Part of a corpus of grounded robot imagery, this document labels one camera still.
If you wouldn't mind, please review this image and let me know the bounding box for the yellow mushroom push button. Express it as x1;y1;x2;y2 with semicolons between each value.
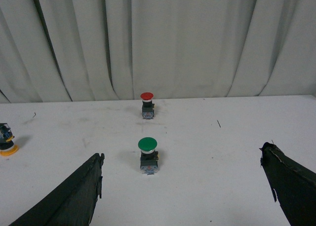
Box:
0;123;19;156

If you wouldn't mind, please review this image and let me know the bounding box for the green mushroom push button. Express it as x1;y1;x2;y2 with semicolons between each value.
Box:
138;137;159;175

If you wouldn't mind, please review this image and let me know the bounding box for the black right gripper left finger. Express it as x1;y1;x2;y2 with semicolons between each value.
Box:
11;153;105;226

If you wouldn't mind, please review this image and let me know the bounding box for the white curtain backdrop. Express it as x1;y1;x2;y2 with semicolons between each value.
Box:
0;0;316;103

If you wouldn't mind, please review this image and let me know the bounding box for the red mushroom push button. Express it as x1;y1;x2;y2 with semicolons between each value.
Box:
140;92;155;119

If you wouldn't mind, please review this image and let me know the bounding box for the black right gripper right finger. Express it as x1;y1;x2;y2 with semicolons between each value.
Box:
260;142;316;226

